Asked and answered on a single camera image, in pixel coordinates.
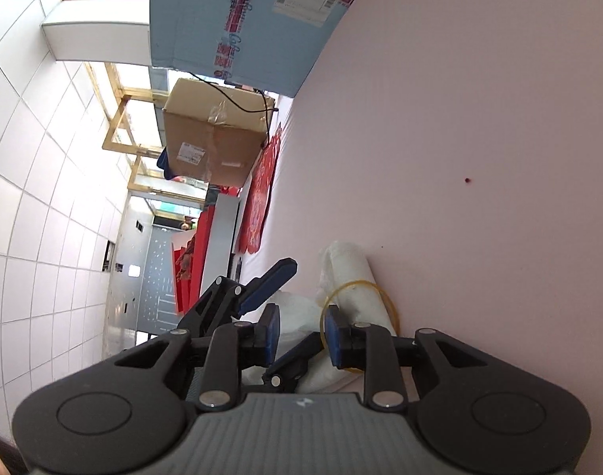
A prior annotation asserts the yellow rubber band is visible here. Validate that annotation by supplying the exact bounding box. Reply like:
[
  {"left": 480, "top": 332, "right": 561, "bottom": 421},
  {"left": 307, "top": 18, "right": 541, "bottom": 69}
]
[{"left": 318, "top": 280, "right": 401, "bottom": 374}]

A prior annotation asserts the white fabric shopping bag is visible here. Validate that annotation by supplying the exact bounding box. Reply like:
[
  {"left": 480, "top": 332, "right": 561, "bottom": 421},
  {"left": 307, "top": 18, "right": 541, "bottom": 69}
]
[{"left": 236, "top": 251, "right": 407, "bottom": 410}]

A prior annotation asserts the red patterned bag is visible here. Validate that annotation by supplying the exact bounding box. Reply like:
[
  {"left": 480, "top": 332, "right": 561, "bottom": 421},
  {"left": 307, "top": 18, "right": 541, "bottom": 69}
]
[{"left": 173, "top": 130, "right": 282, "bottom": 315}]

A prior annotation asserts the brown box beside table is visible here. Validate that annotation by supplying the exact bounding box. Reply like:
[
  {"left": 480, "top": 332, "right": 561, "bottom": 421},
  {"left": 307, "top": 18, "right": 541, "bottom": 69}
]
[{"left": 163, "top": 78, "right": 274, "bottom": 188}]

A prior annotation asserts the large blue cardboard box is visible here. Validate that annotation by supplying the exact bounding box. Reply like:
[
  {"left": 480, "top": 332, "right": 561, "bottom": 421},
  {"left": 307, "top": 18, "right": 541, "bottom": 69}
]
[{"left": 150, "top": 0, "right": 354, "bottom": 98}]

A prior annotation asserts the black power cable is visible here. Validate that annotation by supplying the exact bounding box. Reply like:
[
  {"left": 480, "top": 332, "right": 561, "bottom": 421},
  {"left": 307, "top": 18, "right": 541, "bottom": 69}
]
[{"left": 97, "top": 0, "right": 280, "bottom": 149}]

